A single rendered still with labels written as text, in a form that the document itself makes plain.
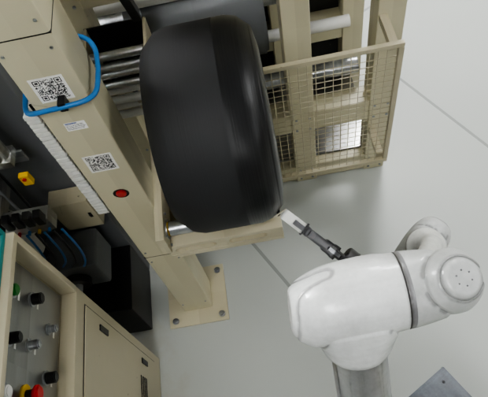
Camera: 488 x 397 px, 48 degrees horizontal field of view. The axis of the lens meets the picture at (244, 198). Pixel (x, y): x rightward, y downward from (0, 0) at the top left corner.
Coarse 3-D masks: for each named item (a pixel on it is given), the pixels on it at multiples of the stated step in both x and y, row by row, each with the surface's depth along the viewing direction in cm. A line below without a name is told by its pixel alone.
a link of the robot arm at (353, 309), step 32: (384, 256) 91; (288, 288) 94; (320, 288) 88; (352, 288) 87; (384, 288) 87; (320, 320) 87; (352, 320) 87; (384, 320) 87; (352, 352) 90; (384, 352) 91; (352, 384) 97; (384, 384) 98
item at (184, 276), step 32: (0, 0) 97; (32, 0) 98; (0, 32) 103; (32, 32) 104; (64, 32) 112; (32, 64) 111; (64, 64) 112; (32, 96) 118; (96, 96) 126; (64, 128) 129; (96, 128) 130; (128, 160) 145; (128, 192) 157; (128, 224) 172; (160, 256) 195; (192, 256) 217; (192, 288) 225
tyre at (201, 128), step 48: (144, 48) 134; (192, 48) 126; (240, 48) 125; (144, 96) 126; (192, 96) 122; (240, 96) 121; (192, 144) 122; (240, 144) 122; (192, 192) 128; (240, 192) 129
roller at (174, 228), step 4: (168, 224) 165; (172, 224) 164; (176, 224) 164; (180, 224) 164; (168, 228) 164; (172, 228) 164; (176, 228) 164; (180, 228) 164; (184, 228) 164; (188, 228) 164; (168, 232) 165; (172, 232) 165; (176, 232) 165; (180, 232) 165; (184, 232) 165; (188, 232) 165
